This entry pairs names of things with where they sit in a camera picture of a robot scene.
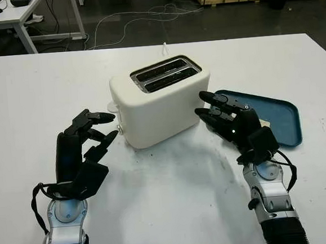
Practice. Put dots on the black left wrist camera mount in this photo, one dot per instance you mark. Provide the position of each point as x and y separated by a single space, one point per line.
91 178

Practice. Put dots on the white office desk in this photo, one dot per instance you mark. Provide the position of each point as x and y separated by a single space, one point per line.
7 15

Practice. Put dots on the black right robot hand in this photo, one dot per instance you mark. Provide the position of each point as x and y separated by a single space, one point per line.
247 121

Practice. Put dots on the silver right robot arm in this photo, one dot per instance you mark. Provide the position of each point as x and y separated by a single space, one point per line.
270 198

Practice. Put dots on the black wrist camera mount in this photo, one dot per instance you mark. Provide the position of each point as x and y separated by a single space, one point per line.
263 142
91 178

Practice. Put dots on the white crumpled cloth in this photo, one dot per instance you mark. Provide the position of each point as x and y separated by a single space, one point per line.
35 19

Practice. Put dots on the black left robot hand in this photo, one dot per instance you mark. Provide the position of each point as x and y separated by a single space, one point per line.
68 152

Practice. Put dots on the black flat device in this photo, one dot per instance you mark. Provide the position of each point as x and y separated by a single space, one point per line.
20 1

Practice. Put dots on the blue plastic tray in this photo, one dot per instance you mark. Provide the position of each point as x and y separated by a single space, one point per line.
278 110

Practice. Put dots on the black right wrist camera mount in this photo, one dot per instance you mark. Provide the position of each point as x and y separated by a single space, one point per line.
263 142

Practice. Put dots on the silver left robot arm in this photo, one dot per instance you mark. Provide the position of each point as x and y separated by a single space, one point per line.
64 237

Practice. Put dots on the white two-slot toaster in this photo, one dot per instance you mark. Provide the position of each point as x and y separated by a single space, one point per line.
156 111

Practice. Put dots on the slice of white bread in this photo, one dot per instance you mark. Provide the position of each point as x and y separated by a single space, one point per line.
264 122

